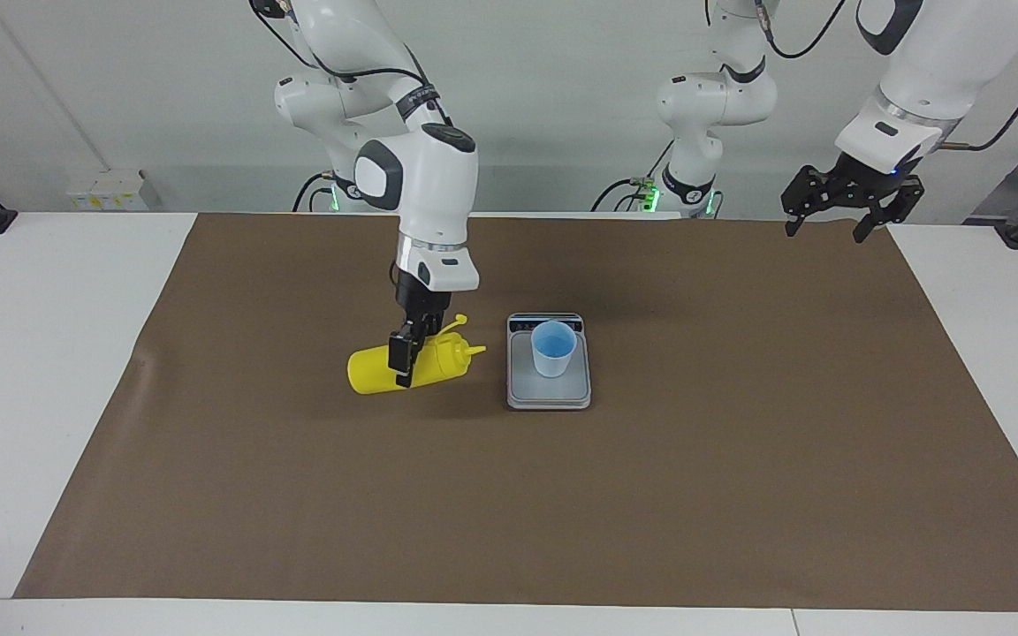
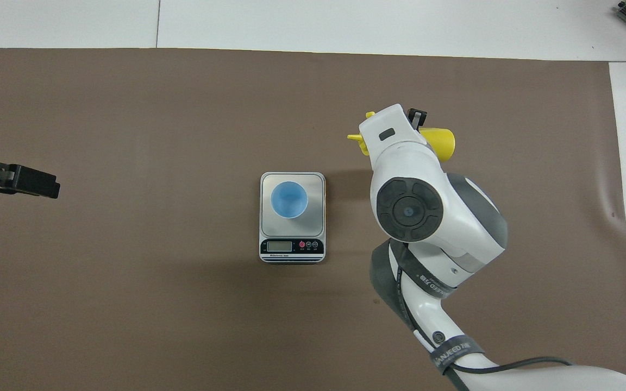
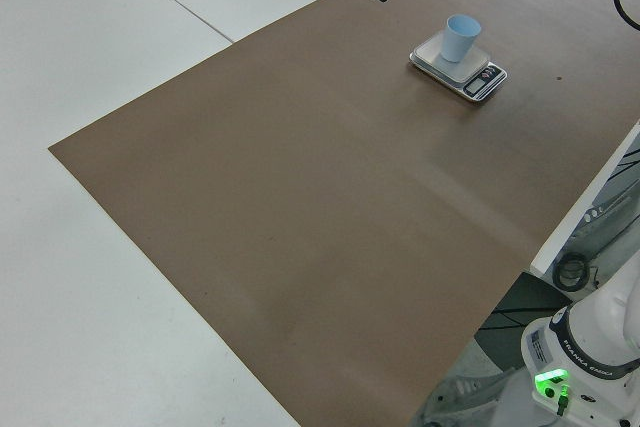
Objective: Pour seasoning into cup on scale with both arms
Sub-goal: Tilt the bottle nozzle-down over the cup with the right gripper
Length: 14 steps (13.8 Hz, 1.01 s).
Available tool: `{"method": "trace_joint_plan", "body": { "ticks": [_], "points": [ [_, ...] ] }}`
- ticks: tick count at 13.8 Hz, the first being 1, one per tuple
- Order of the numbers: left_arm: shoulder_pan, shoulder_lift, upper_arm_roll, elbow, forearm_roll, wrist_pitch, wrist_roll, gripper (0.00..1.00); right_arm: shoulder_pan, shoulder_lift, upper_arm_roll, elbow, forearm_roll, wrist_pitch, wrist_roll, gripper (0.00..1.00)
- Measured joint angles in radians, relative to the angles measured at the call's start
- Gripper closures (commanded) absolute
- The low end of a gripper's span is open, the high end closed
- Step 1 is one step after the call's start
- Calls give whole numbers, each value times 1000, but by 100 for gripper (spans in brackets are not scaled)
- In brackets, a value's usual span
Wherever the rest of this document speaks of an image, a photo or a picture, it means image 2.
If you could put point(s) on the yellow squeeze bottle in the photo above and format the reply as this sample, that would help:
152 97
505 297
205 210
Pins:
440 144

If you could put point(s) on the light blue plastic cup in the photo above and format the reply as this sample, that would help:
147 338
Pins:
289 200

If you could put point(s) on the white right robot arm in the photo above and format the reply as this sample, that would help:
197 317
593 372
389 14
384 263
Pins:
454 217

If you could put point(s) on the silver digital kitchen scale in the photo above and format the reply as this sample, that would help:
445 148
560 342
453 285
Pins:
291 250

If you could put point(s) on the brown table mat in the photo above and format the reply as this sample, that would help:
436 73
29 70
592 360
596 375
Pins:
182 326

